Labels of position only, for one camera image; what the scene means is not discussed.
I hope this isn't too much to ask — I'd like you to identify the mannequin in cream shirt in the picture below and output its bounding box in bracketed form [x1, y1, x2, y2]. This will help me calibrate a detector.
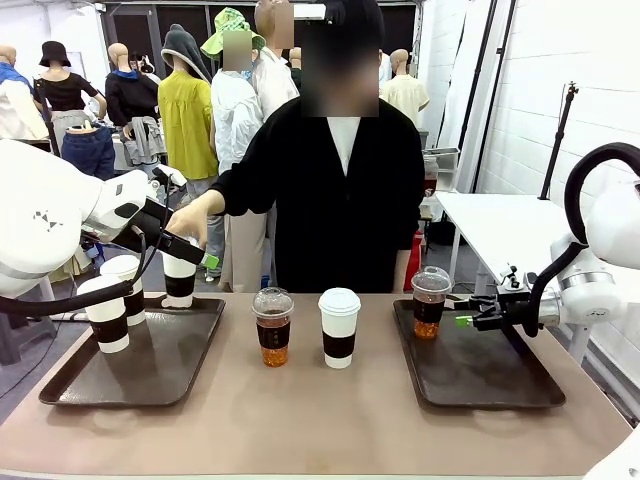
[379, 48, 431, 130]

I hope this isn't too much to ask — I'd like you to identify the black stand pole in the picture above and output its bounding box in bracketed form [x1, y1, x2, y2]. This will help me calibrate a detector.
[31, 76, 64, 159]

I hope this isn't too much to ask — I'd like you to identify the red bag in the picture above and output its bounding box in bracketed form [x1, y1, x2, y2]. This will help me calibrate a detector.
[408, 230, 424, 274]

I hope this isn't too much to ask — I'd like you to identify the person's right forearm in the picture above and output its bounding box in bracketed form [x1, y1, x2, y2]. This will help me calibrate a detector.
[192, 189, 227, 217]

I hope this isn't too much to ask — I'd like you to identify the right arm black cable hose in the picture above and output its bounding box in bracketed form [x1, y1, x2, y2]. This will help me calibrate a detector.
[522, 141, 640, 338]

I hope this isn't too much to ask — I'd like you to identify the mannequin torso in jeans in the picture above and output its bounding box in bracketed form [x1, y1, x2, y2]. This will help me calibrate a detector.
[60, 124, 118, 182]

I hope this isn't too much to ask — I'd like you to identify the clear plastic tea cup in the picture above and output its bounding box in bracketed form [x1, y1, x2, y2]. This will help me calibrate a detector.
[410, 266, 454, 342]
[251, 287, 295, 368]

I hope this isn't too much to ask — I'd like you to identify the brown plastic tray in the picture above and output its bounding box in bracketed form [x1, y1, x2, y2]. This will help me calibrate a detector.
[393, 298, 567, 409]
[38, 298, 227, 407]

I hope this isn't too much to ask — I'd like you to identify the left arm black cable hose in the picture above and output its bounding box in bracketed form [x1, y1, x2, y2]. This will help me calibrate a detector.
[0, 174, 175, 318]

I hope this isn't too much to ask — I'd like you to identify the large white table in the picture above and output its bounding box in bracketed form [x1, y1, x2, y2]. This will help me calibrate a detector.
[434, 192, 596, 364]

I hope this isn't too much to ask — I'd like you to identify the mannequin with black hat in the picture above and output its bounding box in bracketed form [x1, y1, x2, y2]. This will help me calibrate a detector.
[32, 40, 109, 136]

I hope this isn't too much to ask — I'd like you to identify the mannequin in yellow top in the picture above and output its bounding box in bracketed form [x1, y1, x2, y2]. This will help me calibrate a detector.
[157, 23, 221, 182]

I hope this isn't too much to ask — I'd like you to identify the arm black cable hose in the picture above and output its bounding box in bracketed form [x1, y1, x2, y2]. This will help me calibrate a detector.
[522, 141, 640, 338]
[0, 174, 175, 318]

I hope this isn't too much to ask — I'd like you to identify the white paper coffee cup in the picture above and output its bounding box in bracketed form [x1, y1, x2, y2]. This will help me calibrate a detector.
[99, 254, 148, 328]
[76, 275, 132, 355]
[318, 287, 362, 370]
[161, 234, 199, 308]

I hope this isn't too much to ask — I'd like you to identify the figure with green hat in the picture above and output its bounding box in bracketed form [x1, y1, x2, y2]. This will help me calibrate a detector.
[200, 6, 267, 176]

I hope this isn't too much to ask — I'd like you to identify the person's left forearm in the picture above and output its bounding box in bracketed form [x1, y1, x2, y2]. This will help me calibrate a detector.
[393, 248, 414, 294]

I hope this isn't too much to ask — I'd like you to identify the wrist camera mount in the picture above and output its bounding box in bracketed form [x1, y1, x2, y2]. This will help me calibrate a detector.
[498, 262, 539, 292]
[149, 166, 189, 190]

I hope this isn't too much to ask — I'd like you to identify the small white side table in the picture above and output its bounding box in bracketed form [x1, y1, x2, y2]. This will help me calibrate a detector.
[418, 192, 444, 236]

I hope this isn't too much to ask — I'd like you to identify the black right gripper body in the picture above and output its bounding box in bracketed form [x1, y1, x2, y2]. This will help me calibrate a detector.
[492, 288, 532, 332]

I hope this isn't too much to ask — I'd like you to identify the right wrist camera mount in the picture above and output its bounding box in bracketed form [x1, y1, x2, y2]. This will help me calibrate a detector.
[498, 262, 539, 292]

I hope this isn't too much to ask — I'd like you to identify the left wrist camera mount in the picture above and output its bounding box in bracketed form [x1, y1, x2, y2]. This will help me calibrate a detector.
[149, 166, 189, 190]

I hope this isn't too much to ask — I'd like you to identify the bald mannequin in white shirt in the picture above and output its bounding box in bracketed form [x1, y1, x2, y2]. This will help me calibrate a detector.
[251, 0, 302, 124]

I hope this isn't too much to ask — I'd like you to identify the black slanted light stand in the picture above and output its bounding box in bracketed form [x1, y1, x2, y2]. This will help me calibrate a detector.
[469, 0, 501, 194]

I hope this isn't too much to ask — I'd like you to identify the glass jar with red liquid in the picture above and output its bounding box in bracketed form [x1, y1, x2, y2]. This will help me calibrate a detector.
[423, 155, 440, 197]

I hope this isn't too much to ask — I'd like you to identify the black tripod pole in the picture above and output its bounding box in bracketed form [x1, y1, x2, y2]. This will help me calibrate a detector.
[538, 81, 580, 201]

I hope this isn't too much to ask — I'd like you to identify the mannequin in blue vest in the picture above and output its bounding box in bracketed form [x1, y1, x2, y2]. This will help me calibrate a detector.
[0, 44, 49, 146]

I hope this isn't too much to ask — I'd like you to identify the person in black cardigan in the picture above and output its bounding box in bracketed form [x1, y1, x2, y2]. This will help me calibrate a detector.
[208, 0, 426, 295]

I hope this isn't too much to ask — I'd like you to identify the person's right hand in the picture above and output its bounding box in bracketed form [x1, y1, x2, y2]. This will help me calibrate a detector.
[167, 202, 210, 251]

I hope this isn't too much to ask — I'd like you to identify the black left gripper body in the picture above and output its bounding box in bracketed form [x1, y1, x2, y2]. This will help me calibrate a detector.
[115, 198, 175, 254]

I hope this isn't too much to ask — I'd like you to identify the mannequin in black jacket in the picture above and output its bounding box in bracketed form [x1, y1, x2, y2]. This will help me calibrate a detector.
[104, 42, 167, 174]

